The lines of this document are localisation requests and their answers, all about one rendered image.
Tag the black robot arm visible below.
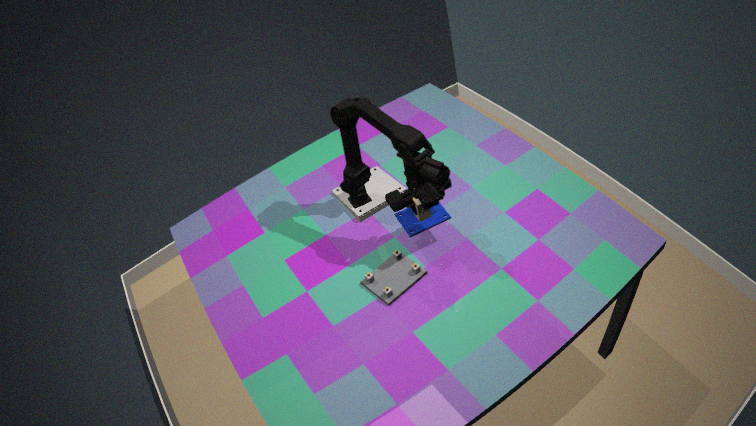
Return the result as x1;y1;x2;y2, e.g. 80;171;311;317
330;97;450;209

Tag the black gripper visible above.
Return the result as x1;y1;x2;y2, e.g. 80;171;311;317
385;171;452;215

